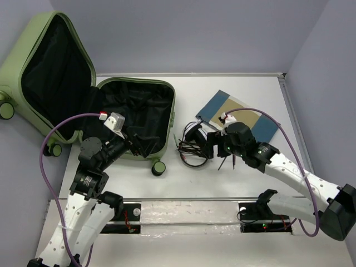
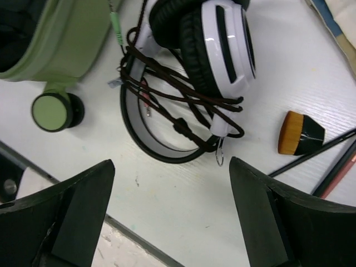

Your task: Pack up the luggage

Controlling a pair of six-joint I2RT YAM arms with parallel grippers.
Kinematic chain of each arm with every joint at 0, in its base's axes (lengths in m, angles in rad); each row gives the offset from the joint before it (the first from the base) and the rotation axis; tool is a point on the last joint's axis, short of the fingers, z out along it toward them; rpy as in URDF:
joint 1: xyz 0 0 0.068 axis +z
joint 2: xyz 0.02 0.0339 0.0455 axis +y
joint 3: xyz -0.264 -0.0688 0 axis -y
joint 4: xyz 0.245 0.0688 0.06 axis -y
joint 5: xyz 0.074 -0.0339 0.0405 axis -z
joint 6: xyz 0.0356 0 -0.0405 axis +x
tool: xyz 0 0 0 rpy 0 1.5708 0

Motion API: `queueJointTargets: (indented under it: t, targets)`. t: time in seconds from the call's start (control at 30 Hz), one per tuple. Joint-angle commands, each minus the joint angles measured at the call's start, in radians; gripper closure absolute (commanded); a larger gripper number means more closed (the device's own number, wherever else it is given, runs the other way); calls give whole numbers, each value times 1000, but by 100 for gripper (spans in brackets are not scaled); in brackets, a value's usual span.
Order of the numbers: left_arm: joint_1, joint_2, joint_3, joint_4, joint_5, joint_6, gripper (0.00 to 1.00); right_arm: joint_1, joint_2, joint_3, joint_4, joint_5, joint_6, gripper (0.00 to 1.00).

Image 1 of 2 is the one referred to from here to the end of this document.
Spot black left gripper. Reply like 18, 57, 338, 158
100, 123, 160, 169

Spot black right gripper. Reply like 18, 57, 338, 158
202, 130, 245, 158

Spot black chopstick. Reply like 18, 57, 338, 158
218, 156, 229, 171

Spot black white headphones with cable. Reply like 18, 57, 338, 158
173, 120, 209, 169

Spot blue tan cloth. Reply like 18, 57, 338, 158
196, 90, 279, 142

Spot green hard-shell suitcase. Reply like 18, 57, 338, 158
1, 11, 175, 176

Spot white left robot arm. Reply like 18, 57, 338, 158
28, 127, 160, 266

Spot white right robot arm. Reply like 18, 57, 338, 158
204, 122, 355, 241

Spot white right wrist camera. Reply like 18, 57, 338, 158
219, 112, 237, 131

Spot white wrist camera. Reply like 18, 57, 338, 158
104, 112, 125, 135
219, 112, 237, 131

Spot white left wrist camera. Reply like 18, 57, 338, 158
104, 112, 125, 135

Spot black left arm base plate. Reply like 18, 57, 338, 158
101, 202, 141, 234

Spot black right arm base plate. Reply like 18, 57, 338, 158
236, 202, 293, 234

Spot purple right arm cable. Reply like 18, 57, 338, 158
225, 107, 320, 237

